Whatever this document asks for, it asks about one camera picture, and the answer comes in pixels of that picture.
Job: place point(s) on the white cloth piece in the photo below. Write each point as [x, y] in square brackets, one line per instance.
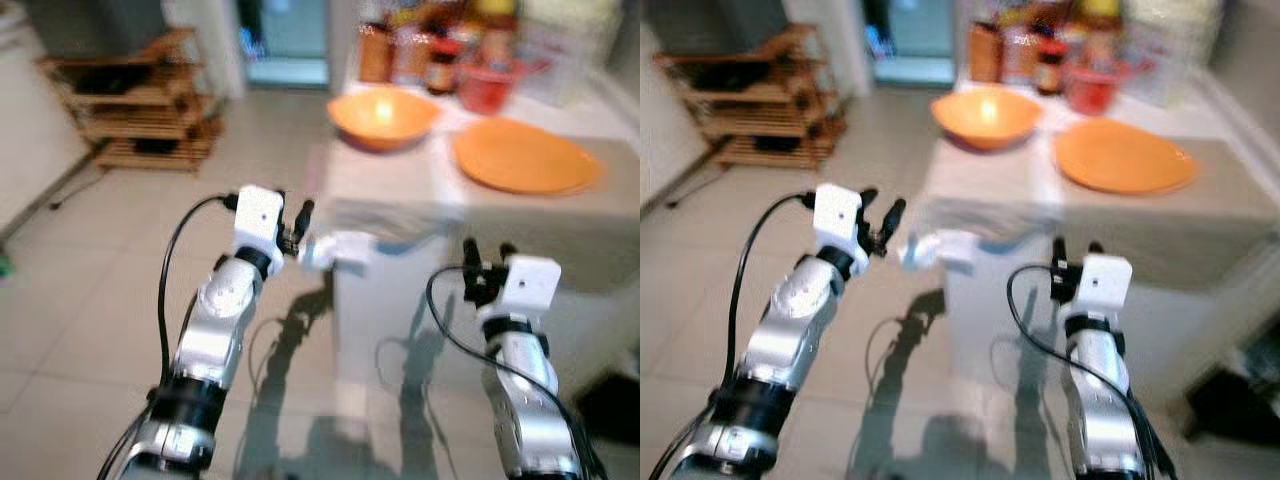
[940, 248]
[338, 250]

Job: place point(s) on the black stool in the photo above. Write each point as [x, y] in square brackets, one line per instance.
[610, 405]
[1235, 400]

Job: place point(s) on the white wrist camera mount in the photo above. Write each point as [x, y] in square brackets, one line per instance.
[257, 218]
[530, 285]
[838, 215]
[1105, 283]

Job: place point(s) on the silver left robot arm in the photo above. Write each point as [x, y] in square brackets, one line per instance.
[790, 325]
[215, 330]

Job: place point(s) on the orange plastic bowl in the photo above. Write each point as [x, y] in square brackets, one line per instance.
[986, 116]
[383, 118]

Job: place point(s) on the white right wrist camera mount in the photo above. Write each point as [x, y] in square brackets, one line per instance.
[530, 285]
[1105, 283]

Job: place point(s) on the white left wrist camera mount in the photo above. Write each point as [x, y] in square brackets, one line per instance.
[257, 218]
[838, 215]

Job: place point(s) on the dark sauce bottle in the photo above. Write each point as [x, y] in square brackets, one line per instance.
[441, 68]
[1050, 68]

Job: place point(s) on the wooden slatted shelf rack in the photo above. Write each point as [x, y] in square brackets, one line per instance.
[760, 112]
[140, 115]

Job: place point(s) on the orange brown jar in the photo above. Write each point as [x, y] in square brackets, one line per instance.
[374, 52]
[985, 52]

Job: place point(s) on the white kitchen counter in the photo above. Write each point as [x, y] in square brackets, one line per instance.
[1000, 205]
[400, 205]

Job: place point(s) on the white plastic packet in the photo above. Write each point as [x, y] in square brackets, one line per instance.
[1175, 50]
[570, 50]

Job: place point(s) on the red plastic bowl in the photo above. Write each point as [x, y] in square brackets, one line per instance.
[1092, 92]
[487, 92]

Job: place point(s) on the pale orange jar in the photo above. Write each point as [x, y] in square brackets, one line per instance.
[410, 55]
[1020, 56]

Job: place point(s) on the glass door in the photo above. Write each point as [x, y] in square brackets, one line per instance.
[285, 45]
[915, 42]

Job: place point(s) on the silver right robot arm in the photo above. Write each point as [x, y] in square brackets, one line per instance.
[525, 395]
[1100, 390]

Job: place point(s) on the orange plastic plate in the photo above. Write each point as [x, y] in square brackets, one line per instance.
[1125, 157]
[525, 158]

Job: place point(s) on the dark grey appliance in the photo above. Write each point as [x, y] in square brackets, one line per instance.
[95, 25]
[715, 22]

